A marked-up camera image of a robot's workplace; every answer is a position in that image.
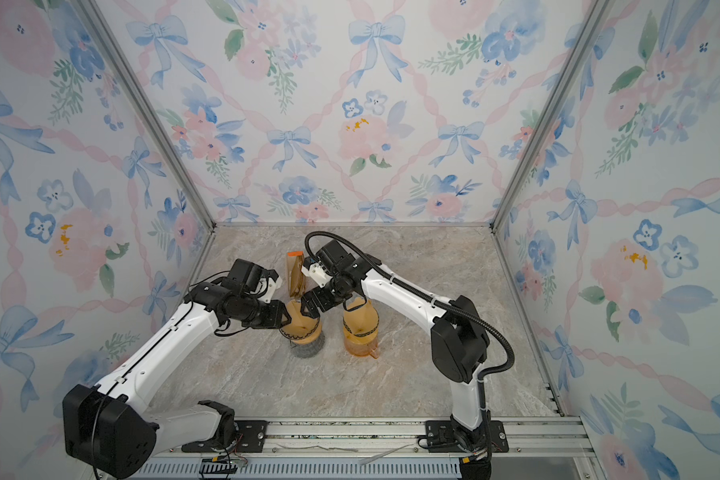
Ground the brown paper coffee filter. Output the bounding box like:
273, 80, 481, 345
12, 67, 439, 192
343, 298, 379, 344

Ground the grey ribbed dripper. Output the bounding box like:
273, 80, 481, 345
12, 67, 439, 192
279, 318, 322, 344

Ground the grey glass carafe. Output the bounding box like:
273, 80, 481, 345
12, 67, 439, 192
290, 341, 324, 359

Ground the orange glass carafe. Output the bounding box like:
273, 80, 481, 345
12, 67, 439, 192
344, 336, 380, 359

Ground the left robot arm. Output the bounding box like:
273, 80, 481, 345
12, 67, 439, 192
62, 259, 291, 479

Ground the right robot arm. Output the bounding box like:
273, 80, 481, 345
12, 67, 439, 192
300, 231, 490, 452

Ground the coffee filter pack orange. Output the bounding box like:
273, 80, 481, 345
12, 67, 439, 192
286, 251, 307, 299

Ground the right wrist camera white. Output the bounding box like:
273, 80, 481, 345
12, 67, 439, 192
301, 257, 331, 287

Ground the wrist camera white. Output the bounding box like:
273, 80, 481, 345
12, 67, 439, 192
301, 257, 331, 287
256, 270, 283, 304

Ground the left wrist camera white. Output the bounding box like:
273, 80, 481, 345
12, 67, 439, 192
256, 270, 283, 304

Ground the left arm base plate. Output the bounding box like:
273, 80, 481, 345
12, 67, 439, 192
180, 420, 269, 454

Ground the aluminium mounting rail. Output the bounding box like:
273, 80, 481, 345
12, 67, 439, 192
128, 417, 605, 479

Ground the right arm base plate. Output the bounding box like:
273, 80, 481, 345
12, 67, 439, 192
421, 420, 509, 455

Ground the left aluminium corner post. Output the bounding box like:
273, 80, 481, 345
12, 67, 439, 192
71, 0, 216, 233

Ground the aluminium corner post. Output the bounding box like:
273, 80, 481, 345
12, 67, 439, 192
71, 0, 216, 233
490, 0, 612, 236

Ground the right aluminium corner post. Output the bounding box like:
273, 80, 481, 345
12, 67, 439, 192
490, 0, 612, 236

